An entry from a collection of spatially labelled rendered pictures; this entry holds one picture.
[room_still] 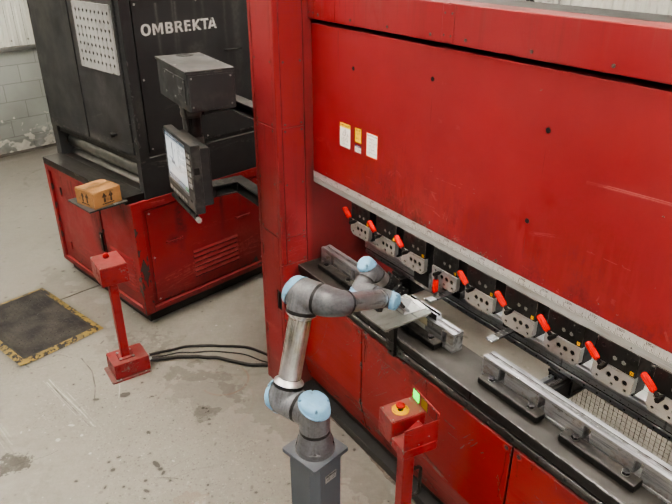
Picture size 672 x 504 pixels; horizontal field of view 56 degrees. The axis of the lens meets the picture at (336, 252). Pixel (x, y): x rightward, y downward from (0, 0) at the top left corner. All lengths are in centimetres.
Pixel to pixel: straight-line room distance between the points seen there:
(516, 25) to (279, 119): 139
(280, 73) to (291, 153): 41
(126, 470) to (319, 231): 163
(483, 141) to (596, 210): 50
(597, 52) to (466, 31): 53
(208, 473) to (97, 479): 57
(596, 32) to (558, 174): 45
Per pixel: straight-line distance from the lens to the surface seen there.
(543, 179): 224
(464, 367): 279
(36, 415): 422
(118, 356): 430
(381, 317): 283
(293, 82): 321
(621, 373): 228
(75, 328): 490
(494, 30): 229
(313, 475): 249
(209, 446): 372
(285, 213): 338
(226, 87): 321
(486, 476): 283
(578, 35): 209
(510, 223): 238
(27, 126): 919
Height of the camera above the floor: 252
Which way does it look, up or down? 27 degrees down
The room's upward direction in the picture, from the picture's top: straight up
